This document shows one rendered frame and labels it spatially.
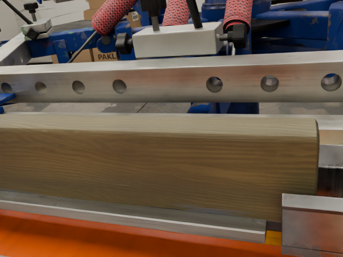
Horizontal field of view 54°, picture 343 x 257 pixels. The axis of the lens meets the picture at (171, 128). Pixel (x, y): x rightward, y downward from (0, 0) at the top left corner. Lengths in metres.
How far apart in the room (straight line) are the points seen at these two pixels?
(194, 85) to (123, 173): 0.22
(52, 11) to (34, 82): 4.87
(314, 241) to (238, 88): 0.25
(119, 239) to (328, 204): 0.17
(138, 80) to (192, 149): 0.26
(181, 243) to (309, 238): 0.10
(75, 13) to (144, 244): 4.99
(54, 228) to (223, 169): 0.18
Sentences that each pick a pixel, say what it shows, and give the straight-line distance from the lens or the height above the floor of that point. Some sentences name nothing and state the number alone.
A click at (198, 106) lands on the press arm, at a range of 0.64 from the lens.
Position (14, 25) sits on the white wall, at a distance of 5.83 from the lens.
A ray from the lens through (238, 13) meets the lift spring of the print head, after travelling 0.65.
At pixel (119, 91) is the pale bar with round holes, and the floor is 1.01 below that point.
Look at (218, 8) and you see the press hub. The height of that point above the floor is 1.05.
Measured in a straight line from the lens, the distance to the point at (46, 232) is 0.34.
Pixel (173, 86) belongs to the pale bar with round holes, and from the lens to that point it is 0.46.
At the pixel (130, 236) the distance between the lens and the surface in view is 0.31.
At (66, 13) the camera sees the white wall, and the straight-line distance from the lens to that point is 5.29.
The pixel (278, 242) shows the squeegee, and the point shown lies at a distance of 0.27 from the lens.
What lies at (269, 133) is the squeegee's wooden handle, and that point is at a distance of 0.21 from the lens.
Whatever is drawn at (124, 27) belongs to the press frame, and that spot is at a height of 1.04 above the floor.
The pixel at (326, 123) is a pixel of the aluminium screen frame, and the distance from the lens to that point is 0.39.
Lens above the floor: 1.15
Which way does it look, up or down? 25 degrees down
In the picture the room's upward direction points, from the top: 8 degrees counter-clockwise
